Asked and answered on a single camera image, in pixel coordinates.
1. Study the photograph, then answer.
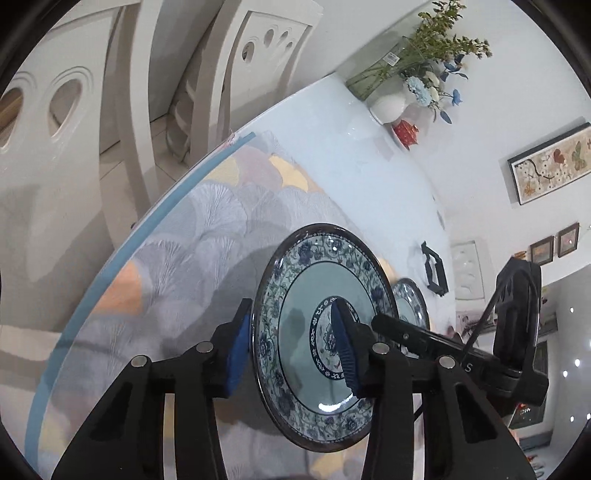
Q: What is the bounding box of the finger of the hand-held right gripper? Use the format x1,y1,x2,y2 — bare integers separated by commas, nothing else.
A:
372,314,463,363

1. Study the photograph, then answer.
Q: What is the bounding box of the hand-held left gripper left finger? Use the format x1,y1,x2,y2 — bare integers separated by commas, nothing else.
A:
51,298,253,480

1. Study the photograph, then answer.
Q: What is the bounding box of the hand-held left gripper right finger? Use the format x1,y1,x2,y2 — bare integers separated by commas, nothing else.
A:
329,298,543,480

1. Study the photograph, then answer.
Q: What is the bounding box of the small blue floral plate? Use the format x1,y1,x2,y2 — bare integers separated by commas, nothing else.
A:
392,278,430,330

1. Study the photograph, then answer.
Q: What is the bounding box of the large blue floral plate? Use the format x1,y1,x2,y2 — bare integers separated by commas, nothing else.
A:
252,223,400,450

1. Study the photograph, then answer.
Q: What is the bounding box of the white chair with oval cutouts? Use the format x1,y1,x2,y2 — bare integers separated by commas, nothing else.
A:
450,240,485,301
194,0,324,139
0,0,162,296

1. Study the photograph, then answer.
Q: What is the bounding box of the black angular holder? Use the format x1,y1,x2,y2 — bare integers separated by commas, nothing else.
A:
421,241,450,296

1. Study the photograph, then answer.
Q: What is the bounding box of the small framed picture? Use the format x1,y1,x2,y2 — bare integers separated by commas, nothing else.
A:
557,223,580,258
529,236,555,266

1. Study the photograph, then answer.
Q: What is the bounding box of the fan patterned tablecloth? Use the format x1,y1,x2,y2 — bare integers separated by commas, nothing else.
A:
25,131,402,480

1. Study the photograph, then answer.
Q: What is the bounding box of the large framed floral picture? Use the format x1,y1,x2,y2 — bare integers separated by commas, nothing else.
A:
507,122,591,206

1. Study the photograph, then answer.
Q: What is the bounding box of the red dish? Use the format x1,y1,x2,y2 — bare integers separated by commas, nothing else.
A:
392,119,426,151

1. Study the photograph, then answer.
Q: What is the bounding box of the white vase with blue flowers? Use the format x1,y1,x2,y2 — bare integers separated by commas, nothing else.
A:
369,55,469,125

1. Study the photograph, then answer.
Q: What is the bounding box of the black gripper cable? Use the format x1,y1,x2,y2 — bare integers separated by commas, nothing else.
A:
464,272,513,354

